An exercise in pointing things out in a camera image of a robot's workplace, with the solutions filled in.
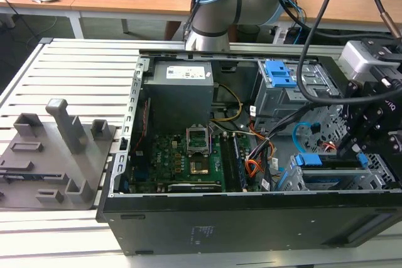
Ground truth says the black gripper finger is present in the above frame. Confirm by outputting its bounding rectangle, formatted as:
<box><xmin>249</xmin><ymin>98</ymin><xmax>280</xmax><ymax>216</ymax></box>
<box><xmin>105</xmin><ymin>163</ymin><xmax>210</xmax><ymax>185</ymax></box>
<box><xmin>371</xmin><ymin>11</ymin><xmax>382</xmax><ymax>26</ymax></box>
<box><xmin>337</xmin><ymin>80</ymin><xmax>362</xmax><ymax>158</ymax></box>
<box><xmin>354</xmin><ymin>103</ymin><xmax>387</xmax><ymax>156</ymax></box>

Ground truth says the hard disk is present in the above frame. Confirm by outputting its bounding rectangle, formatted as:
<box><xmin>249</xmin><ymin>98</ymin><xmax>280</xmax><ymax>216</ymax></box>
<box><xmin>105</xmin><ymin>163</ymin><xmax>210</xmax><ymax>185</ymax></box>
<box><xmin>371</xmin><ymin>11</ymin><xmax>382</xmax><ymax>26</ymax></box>
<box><xmin>276</xmin><ymin>153</ymin><xmax>368</xmax><ymax>191</ymax></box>

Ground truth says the grey metal disk bay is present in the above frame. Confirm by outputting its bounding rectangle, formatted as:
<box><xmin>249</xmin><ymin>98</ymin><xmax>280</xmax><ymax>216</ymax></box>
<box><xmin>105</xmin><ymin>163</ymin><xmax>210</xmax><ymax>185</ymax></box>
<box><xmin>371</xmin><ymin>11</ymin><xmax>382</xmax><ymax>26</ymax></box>
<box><xmin>276</xmin><ymin>153</ymin><xmax>397</xmax><ymax>192</ymax></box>

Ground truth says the grey metal drive cage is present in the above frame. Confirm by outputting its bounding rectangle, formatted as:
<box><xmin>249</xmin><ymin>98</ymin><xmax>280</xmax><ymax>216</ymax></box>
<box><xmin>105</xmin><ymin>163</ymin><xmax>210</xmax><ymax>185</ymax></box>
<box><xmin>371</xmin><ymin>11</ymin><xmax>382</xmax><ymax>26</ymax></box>
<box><xmin>254</xmin><ymin>59</ymin><xmax>344</xmax><ymax>128</ymax></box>

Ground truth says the blue plastic latch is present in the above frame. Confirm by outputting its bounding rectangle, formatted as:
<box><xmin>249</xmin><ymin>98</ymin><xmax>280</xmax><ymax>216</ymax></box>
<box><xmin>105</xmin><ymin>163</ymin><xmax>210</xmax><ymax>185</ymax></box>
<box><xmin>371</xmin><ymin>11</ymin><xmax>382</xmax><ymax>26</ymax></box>
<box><xmin>265</xmin><ymin>60</ymin><xmax>298</xmax><ymax>88</ymax></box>

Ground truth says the RAM stick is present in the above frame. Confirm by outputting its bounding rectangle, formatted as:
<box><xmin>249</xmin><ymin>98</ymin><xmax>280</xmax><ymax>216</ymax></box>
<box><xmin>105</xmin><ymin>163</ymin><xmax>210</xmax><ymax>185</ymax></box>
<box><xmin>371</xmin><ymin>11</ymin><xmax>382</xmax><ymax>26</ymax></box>
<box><xmin>219</xmin><ymin>134</ymin><xmax>249</xmax><ymax>192</ymax></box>

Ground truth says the CPU socket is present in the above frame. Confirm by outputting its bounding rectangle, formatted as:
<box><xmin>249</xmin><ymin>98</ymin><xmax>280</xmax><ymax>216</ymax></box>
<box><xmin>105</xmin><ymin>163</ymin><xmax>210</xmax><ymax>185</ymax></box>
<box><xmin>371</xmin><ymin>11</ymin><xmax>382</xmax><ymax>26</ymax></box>
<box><xmin>188</xmin><ymin>158</ymin><xmax>211</xmax><ymax>176</ymax></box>

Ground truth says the metal socket cover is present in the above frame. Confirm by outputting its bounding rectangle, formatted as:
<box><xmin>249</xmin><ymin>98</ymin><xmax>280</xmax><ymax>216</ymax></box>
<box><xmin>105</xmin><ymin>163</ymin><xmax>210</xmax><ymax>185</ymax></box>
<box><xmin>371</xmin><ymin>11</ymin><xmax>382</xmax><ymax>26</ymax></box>
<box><xmin>186</xmin><ymin>126</ymin><xmax>210</xmax><ymax>156</ymax></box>

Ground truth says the black open PC case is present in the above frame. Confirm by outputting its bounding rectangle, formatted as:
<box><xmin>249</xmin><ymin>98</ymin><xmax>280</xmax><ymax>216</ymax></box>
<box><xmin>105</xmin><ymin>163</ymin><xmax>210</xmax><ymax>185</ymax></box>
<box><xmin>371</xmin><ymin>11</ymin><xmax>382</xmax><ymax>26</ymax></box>
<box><xmin>95</xmin><ymin>48</ymin><xmax>402</xmax><ymax>256</ymax></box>

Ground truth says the grey power supply unit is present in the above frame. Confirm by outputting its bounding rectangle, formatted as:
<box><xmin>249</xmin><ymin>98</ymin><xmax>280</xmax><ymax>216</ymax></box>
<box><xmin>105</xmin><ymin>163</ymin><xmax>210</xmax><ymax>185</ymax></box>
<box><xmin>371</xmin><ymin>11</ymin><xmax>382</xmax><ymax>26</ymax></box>
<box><xmin>143</xmin><ymin>60</ymin><xmax>215</xmax><ymax>128</ymax></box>

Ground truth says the black graphics card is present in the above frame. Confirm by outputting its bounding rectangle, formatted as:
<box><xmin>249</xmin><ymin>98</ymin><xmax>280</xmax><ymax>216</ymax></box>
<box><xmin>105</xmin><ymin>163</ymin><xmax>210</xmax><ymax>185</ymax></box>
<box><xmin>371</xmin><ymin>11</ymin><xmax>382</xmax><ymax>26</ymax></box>
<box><xmin>168</xmin><ymin>181</ymin><xmax>222</xmax><ymax>193</ymax></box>

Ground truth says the green motherboard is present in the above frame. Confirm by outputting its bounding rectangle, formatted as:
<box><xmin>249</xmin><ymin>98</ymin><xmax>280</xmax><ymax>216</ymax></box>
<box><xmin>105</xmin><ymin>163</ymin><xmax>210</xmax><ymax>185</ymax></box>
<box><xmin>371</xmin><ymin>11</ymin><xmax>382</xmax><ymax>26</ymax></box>
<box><xmin>130</xmin><ymin>132</ymin><xmax>271</xmax><ymax>193</ymax></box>

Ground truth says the grey parts rack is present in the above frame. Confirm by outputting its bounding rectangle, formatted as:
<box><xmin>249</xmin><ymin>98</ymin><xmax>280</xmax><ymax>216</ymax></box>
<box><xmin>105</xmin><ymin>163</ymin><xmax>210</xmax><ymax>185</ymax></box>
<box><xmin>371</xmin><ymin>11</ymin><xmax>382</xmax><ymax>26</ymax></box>
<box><xmin>0</xmin><ymin>98</ymin><xmax>117</xmax><ymax>211</ymax></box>

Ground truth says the red white disk wire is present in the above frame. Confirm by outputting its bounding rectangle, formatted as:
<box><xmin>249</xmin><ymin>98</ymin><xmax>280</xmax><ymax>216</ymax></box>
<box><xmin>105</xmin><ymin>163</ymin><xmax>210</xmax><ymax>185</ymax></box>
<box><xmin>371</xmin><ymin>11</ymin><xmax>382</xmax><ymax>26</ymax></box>
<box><xmin>317</xmin><ymin>138</ymin><xmax>339</xmax><ymax>153</ymax></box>

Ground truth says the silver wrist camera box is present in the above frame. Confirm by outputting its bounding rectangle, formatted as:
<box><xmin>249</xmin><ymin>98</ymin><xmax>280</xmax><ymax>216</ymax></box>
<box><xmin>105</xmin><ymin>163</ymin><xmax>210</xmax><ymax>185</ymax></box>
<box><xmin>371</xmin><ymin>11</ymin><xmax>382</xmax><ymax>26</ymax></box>
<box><xmin>340</xmin><ymin>40</ymin><xmax>379</xmax><ymax>81</ymax></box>

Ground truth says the blue disk wire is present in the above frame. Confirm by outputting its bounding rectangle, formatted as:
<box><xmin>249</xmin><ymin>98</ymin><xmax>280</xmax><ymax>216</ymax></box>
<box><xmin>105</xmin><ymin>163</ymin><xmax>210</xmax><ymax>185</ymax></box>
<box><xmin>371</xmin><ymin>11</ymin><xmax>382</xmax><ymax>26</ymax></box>
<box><xmin>292</xmin><ymin>121</ymin><xmax>322</xmax><ymax>156</ymax></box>

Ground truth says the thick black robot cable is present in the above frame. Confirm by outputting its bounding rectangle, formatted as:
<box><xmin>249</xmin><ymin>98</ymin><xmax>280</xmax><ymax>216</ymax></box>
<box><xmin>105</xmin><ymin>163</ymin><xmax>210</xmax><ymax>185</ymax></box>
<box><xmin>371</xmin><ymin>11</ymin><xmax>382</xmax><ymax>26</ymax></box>
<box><xmin>296</xmin><ymin>0</ymin><xmax>402</xmax><ymax>107</ymax></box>

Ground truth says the black cable bundle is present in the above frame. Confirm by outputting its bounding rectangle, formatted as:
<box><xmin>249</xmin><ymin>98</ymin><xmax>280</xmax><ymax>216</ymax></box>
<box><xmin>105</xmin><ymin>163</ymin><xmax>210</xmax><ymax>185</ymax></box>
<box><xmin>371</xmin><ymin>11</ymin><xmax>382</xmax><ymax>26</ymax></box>
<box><xmin>247</xmin><ymin>101</ymin><xmax>331</xmax><ymax>163</ymax></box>

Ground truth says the blue cable behind arm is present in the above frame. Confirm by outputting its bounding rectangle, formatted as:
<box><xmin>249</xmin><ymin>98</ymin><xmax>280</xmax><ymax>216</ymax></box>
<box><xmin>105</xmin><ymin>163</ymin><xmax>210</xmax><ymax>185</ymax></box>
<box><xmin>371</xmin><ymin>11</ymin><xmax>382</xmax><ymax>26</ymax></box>
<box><xmin>287</xmin><ymin>0</ymin><xmax>308</xmax><ymax>45</ymax></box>

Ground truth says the black cable brass plug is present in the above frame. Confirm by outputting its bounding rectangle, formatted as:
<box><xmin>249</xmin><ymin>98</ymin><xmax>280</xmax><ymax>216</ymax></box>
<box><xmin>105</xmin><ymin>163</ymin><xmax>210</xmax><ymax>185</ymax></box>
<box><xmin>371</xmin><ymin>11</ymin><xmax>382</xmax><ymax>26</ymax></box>
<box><xmin>359</xmin><ymin>0</ymin><xmax>402</xmax><ymax>39</ymax></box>

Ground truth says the yellow wire bundle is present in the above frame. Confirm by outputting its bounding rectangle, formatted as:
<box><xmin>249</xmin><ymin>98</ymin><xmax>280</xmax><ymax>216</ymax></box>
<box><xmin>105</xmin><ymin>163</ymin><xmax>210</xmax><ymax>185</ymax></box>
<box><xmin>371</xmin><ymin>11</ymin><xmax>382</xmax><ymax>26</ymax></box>
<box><xmin>209</xmin><ymin>83</ymin><xmax>244</xmax><ymax>123</ymax></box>

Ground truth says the orange wire bundle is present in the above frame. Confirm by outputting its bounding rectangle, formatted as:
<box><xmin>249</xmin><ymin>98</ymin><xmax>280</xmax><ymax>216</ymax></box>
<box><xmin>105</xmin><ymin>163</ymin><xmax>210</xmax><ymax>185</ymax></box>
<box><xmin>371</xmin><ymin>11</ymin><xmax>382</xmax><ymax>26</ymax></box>
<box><xmin>244</xmin><ymin>123</ymin><xmax>274</xmax><ymax>185</ymax></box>

